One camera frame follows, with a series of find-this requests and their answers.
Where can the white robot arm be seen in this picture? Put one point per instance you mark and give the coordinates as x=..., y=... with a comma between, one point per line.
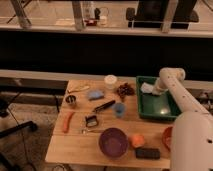
x=192, y=134

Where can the green plastic tray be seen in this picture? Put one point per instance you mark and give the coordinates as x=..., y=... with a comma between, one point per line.
x=162, y=107

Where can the white lidded container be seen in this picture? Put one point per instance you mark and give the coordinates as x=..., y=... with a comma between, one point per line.
x=110, y=81

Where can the blue cloth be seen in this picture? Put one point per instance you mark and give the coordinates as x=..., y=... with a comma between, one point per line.
x=95, y=94

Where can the bunch of dark grapes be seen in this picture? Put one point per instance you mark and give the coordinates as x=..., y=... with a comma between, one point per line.
x=125, y=90

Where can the banana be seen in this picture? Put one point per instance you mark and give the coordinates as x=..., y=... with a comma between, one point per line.
x=78, y=89

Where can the blue plastic cup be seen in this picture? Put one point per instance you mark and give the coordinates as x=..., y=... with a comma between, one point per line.
x=119, y=109

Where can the small metal cup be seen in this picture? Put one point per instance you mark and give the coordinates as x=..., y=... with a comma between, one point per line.
x=71, y=101

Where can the orange carrot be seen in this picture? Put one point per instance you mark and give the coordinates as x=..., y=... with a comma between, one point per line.
x=65, y=127

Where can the metal fork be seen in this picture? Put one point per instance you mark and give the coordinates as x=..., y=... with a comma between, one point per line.
x=84, y=131

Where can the purple bowl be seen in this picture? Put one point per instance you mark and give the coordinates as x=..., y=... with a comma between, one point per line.
x=113, y=142

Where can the orange fruit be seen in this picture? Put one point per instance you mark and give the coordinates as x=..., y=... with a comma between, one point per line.
x=137, y=140

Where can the black sponge block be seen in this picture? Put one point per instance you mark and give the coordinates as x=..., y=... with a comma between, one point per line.
x=147, y=153

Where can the orange bowl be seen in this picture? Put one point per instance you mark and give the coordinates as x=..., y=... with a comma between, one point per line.
x=166, y=137

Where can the black office chair base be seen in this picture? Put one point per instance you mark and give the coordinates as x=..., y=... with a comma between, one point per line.
x=4, y=107

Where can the black handled knife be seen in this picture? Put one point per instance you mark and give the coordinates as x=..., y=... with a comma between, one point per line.
x=104, y=106

